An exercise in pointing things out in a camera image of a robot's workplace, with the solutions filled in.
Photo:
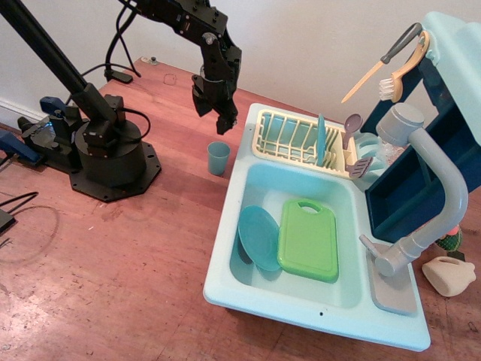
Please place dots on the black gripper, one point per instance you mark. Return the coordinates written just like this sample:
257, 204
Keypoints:
213, 89

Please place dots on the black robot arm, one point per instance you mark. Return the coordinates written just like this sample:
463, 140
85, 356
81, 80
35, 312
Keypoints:
196, 21

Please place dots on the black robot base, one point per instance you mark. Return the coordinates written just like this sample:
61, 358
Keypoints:
126, 170

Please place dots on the blue plastic cup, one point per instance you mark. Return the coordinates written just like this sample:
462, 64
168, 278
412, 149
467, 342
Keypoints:
218, 153

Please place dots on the teal plate in sink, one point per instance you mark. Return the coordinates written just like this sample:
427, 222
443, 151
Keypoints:
258, 232

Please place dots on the light blue toy sink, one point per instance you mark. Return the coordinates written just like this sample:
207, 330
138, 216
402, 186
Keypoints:
347, 307

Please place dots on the cream dish rack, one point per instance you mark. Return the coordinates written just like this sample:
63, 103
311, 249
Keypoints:
292, 140

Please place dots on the teal plate in rack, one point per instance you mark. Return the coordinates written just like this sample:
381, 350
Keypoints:
320, 142

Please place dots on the purple toy spoon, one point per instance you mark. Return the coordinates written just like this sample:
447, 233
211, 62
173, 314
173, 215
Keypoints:
352, 124

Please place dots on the purple toy spatula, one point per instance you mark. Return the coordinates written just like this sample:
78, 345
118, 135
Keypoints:
359, 168

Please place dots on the light blue stacked dishes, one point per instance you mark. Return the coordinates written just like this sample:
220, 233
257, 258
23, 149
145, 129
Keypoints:
370, 145

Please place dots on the green cutting board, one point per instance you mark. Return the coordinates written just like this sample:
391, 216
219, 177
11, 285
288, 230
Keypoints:
308, 241

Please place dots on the blue clamp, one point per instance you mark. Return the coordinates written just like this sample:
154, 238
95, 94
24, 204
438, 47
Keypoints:
50, 141

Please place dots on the yellow dish brush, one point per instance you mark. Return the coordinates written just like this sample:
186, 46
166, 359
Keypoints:
392, 88

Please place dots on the grey toy faucet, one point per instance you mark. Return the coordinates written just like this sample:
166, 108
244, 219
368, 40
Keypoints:
403, 125

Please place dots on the dark blue toy shelf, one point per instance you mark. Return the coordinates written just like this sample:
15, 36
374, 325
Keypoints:
408, 194

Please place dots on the green toy vegetable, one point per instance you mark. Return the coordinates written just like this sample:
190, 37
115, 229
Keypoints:
452, 240

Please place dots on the beige toy jug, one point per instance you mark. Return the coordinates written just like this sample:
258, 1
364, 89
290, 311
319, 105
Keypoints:
449, 276

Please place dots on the toy knife grey handle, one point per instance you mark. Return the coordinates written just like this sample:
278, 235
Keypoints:
408, 35

